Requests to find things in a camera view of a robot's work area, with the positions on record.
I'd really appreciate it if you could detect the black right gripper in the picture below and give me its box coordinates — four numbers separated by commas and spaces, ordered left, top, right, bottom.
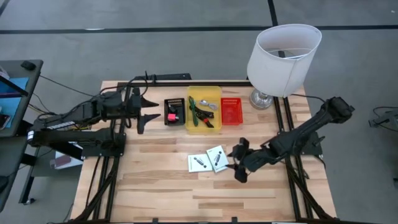
226, 137, 269, 184

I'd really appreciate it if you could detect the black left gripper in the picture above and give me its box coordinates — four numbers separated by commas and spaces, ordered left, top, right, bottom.
124, 87, 162, 135

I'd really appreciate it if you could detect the white Acer card reader box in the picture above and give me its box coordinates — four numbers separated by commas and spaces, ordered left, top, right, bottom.
205, 144, 229, 174
187, 152, 213, 174

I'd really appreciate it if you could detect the green black braided cable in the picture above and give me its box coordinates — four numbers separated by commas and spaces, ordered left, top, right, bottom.
188, 96, 200, 128

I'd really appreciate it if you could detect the white braided USB cable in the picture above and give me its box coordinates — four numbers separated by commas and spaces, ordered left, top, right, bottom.
198, 99, 220, 111

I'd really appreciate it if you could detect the yellow translucent plastic bin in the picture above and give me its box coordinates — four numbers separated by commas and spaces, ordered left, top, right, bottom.
185, 85, 223, 135

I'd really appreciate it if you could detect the black plastic basket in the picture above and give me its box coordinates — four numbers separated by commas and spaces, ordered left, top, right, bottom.
163, 97, 187, 127

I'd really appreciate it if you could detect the red plastic basket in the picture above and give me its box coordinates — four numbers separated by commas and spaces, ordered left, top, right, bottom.
220, 97, 244, 126

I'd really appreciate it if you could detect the white maroon floor box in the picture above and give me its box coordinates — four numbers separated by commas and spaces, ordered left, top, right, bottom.
49, 142, 84, 170

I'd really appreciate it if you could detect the white table lamp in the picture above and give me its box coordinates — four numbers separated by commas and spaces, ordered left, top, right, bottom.
246, 23, 323, 111

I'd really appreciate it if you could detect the grey side desk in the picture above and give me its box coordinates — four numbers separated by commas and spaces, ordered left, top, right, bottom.
0, 58, 44, 213

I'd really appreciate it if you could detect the black computer mouse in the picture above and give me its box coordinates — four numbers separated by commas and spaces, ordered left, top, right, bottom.
20, 60, 37, 71

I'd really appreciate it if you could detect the black mount plate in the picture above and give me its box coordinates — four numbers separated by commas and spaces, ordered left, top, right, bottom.
150, 73, 192, 82

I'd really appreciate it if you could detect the black metal table frame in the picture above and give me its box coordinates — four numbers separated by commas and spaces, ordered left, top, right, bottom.
73, 80, 338, 224

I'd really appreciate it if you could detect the black lamp cord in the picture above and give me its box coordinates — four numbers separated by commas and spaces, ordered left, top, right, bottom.
290, 93, 326, 104

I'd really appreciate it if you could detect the black floor device with cable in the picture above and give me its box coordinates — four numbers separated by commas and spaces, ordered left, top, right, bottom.
368, 106, 398, 132

